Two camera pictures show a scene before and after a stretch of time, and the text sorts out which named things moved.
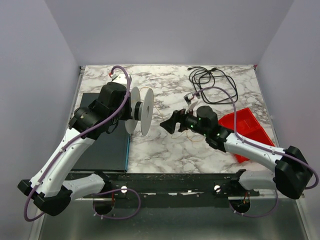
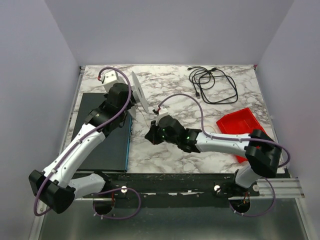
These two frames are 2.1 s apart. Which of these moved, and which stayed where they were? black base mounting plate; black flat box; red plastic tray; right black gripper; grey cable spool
Moved: right black gripper; grey cable spool
Stayed: red plastic tray; black base mounting plate; black flat box
